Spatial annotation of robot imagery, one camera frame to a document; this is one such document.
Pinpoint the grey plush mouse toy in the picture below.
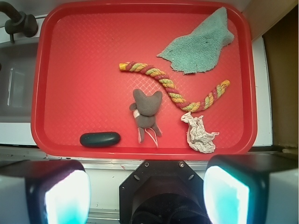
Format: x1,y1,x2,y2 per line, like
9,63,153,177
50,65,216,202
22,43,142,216
129,89,163,147

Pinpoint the dark green oval case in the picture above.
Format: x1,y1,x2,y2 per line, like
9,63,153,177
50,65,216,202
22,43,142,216
79,132,121,147

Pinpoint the steel sink basin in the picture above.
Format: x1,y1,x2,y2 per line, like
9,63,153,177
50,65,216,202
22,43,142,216
0,42,38,123

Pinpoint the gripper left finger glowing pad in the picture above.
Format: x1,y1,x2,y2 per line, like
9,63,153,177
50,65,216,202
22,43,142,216
0,160,91,224

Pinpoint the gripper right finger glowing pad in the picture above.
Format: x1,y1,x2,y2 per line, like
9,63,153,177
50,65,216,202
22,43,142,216
203,154,299,224

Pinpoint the teal green cloth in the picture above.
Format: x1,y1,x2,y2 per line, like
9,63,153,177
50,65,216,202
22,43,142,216
157,7,235,75

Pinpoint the multicolour twisted rope toy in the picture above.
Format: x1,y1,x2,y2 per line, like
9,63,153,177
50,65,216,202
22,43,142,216
119,62,230,113

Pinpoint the crumpled white paper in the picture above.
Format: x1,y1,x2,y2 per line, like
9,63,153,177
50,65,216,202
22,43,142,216
180,112,220,154

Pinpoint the red plastic tray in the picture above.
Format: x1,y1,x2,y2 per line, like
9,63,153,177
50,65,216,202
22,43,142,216
31,0,257,160

